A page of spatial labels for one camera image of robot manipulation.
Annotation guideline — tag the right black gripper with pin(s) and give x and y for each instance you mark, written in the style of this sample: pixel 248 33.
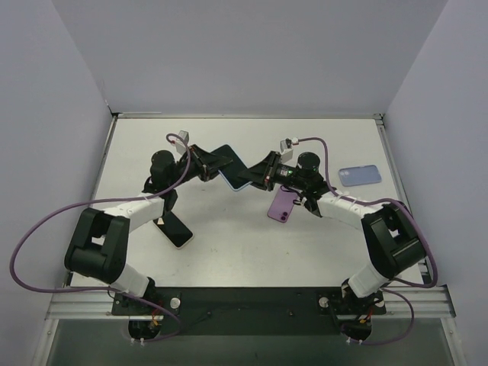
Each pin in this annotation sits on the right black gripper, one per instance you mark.
pixel 270 172

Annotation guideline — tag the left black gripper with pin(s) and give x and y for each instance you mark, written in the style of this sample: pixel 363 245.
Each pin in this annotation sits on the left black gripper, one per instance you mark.
pixel 203 166

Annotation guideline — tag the purple phone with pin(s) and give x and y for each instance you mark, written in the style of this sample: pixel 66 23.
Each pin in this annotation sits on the purple phone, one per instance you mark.
pixel 282 205

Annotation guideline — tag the lavender phone case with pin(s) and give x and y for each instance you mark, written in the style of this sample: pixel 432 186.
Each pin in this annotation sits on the lavender phone case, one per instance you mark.
pixel 360 175

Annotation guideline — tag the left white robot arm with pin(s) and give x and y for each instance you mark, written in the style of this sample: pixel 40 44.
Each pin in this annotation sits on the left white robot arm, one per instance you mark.
pixel 98 248

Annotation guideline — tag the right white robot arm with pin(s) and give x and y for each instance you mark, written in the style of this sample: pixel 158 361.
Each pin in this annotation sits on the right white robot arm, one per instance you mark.
pixel 393 243

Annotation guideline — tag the phone in cream case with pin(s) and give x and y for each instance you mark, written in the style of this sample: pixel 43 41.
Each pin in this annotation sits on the phone in cream case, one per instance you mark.
pixel 174 230

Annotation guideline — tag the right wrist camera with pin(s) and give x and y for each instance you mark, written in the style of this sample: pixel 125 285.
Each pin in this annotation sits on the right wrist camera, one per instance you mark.
pixel 288 144

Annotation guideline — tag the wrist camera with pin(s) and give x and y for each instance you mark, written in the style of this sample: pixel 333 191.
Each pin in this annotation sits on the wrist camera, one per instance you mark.
pixel 182 137
pixel 288 144

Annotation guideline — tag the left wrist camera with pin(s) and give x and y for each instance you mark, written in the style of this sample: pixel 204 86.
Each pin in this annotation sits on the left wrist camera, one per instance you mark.
pixel 182 137

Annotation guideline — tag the aluminium table edge frame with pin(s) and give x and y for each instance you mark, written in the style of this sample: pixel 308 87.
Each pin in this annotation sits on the aluminium table edge frame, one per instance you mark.
pixel 160 115

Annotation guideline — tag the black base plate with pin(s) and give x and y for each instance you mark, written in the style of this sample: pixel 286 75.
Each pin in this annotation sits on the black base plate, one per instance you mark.
pixel 249 311

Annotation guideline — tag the aluminium front rail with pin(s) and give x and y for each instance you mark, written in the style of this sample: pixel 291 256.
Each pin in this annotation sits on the aluminium front rail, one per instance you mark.
pixel 427 303

